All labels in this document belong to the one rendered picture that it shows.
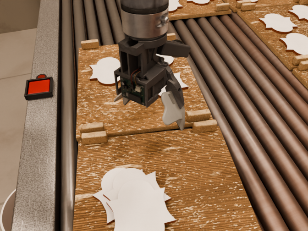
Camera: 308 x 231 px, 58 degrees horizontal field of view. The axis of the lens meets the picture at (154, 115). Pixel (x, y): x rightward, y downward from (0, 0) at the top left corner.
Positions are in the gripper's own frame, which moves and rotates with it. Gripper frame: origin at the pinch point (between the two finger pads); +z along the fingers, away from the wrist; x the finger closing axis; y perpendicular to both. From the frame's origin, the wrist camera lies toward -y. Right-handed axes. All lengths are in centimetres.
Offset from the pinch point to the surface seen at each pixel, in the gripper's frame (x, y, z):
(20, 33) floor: -242, -109, 84
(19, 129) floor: -132, -25, 94
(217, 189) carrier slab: 17.6, 2.7, 9.8
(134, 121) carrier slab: -8.2, -2.8, 8.2
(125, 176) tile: 0.9, 12.0, 7.6
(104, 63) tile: -30.4, -16.6, 5.3
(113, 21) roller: -50, -44, 6
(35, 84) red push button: -42.1, 0.9, 7.3
